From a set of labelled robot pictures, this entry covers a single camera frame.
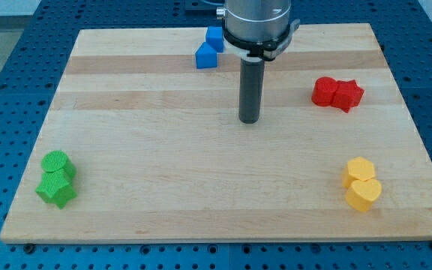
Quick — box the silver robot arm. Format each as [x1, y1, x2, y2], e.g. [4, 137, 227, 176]
[224, 0, 291, 42]

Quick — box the yellow hexagon block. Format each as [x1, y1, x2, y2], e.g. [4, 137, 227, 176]
[341, 157, 376, 188]

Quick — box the yellow heart block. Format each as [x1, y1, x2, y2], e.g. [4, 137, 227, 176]
[344, 178, 383, 212]

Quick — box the light wooden board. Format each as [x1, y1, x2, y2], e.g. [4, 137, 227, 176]
[0, 23, 432, 244]

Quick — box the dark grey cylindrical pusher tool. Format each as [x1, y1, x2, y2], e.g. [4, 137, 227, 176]
[238, 59, 265, 124]

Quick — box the blue pentagon block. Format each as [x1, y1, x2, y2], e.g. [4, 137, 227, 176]
[195, 42, 218, 69]

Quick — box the blue cube block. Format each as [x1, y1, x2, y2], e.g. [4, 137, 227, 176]
[205, 26, 224, 53]

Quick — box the red cylinder block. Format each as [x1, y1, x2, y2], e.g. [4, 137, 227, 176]
[311, 76, 338, 107]

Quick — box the red star block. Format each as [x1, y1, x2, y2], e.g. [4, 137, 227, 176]
[331, 79, 365, 113]

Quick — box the green cylinder block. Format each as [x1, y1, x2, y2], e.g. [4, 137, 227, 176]
[40, 150, 77, 178]

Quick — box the green star block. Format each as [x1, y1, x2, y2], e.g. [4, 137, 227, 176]
[35, 169, 77, 209]

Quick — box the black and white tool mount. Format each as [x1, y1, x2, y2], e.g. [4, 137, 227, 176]
[223, 19, 301, 62]

